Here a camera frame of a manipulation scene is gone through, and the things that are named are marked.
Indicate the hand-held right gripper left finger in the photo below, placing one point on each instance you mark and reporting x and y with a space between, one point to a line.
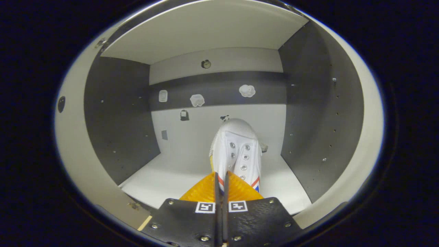
185 223

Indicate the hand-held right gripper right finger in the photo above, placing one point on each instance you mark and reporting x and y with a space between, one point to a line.
260 223

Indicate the white sneaker shoe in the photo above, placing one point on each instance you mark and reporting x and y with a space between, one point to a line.
236 130

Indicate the white shoe cabinet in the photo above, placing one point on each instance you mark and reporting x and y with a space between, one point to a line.
120 113

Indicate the white cabinet door camera sticker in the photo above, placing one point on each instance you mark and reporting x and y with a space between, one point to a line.
73 144

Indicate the white cabinet door calendar sticker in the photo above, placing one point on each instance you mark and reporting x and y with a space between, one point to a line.
372 120

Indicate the metal door hinge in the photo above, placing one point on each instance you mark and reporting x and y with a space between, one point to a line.
133 206
100 43

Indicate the wide white cabinet shelf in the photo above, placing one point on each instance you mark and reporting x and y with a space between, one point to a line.
205 27

